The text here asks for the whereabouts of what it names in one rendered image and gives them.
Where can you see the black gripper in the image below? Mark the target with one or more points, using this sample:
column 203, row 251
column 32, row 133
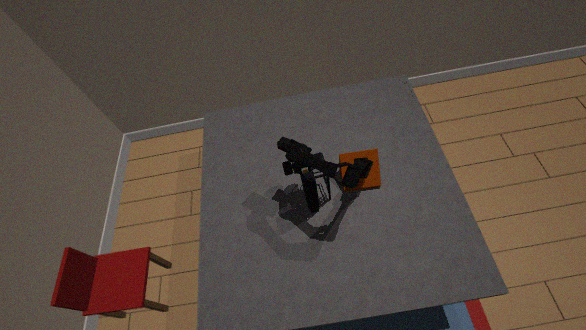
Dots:
column 297, row 166

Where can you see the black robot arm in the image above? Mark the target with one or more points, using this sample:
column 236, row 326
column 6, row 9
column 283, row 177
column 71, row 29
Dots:
column 298, row 152

